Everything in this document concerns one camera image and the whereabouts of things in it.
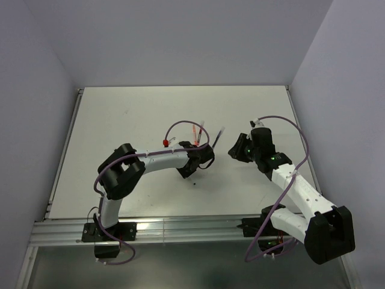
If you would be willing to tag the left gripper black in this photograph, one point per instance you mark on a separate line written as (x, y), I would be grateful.
(185, 174)

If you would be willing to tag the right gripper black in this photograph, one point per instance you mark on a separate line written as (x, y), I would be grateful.
(235, 153)

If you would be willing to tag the purple pen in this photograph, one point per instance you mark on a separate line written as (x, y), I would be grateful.
(220, 133)

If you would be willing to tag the red pen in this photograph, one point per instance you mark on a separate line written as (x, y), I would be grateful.
(200, 132)

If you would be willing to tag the orange pen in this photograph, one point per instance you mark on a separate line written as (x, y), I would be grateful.
(194, 132)

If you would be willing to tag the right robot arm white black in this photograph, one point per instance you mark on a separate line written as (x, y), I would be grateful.
(325, 230)

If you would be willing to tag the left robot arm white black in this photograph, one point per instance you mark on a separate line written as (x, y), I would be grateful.
(120, 173)

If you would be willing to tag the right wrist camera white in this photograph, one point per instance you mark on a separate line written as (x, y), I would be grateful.
(256, 123)

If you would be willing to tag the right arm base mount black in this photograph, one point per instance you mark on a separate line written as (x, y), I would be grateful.
(250, 227)

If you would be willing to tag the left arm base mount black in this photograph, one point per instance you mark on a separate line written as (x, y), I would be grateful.
(123, 231)

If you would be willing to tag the aluminium rail frame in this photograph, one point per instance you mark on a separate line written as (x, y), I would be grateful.
(166, 207)

